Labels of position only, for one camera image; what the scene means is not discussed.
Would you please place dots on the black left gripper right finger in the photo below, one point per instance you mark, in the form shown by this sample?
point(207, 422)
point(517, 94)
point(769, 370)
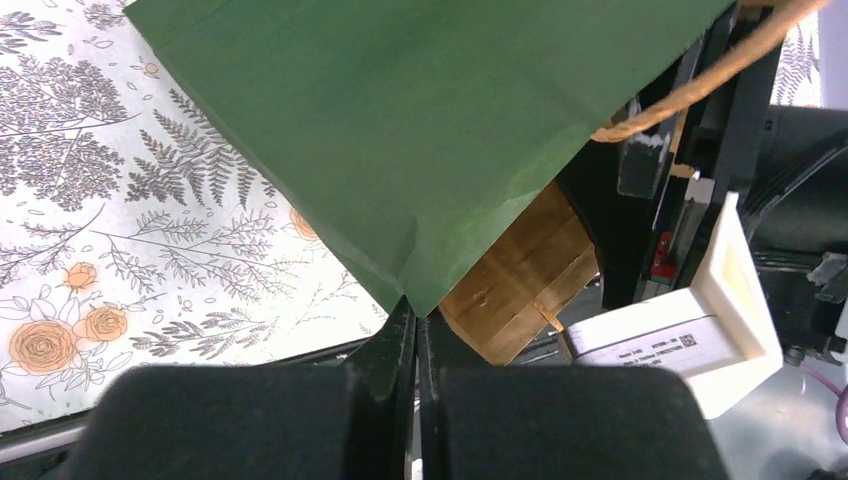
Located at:
point(480, 421)

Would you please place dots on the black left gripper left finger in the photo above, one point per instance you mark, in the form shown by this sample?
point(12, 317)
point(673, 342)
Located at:
point(245, 417)

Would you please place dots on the green paper bag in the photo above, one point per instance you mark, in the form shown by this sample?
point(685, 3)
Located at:
point(411, 134)

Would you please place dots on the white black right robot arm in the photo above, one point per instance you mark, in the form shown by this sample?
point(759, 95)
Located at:
point(717, 205)

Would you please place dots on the floral patterned table mat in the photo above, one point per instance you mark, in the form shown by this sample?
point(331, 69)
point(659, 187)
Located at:
point(132, 231)

